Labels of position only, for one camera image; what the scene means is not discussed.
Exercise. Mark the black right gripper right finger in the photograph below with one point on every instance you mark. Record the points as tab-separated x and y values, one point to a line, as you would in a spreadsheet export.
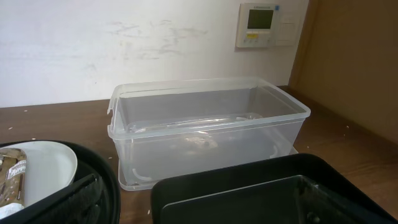
317	204

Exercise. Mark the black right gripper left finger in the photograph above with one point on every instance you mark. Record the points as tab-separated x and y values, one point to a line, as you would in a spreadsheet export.
80	202

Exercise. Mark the white tissue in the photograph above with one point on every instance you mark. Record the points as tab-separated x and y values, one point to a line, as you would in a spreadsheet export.
10	209

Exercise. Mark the brown snack wrapper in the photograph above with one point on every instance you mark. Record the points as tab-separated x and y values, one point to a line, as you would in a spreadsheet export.
13	166

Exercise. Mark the clear plastic waste bin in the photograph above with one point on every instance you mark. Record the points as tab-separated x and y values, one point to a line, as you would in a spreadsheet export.
167	129

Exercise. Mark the round black tray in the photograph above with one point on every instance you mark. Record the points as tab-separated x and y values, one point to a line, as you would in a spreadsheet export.
89	162

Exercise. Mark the white round plate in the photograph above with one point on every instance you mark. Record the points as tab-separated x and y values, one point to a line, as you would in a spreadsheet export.
51	166

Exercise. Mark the black rectangular tray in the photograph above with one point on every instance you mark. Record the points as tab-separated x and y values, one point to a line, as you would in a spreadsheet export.
258	192

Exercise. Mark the brown wooden side panel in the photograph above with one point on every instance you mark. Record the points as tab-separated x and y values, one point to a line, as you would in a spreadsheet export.
347	61

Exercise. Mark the wall thermostat control panel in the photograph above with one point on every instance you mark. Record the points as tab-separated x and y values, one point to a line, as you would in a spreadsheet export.
266	25

